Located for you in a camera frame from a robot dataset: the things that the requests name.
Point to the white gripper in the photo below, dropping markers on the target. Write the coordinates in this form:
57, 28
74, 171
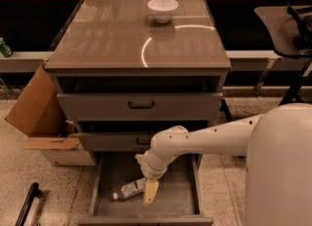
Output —
150, 170

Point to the clear plastic bottle white cap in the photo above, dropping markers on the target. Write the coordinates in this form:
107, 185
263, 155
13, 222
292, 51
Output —
129, 190

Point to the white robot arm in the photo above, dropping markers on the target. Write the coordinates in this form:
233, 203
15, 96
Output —
278, 148

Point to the bottom grey drawer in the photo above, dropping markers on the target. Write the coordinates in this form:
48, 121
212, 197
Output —
178, 201

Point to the grey drawer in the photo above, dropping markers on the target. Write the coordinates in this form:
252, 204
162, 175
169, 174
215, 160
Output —
178, 201
138, 98
133, 136

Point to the middle grey drawer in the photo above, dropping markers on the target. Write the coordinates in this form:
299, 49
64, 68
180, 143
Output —
133, 136

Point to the top grey drawer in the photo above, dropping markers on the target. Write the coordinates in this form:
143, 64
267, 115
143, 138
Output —
138, 98

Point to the grey drawer cabinet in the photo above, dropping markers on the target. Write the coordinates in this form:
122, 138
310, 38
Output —
119, 38

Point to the green bottle on ledge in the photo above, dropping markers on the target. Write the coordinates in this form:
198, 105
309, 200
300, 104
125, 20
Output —
5, 49

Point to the black bar on floor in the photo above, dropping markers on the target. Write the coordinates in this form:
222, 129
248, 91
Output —
34, 192

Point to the open cardboard box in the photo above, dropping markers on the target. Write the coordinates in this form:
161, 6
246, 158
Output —
38, 115

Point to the black table stand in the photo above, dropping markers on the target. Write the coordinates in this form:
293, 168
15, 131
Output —
291, 95

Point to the white ceramic bowl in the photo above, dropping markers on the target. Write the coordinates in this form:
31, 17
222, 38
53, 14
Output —
162, 10

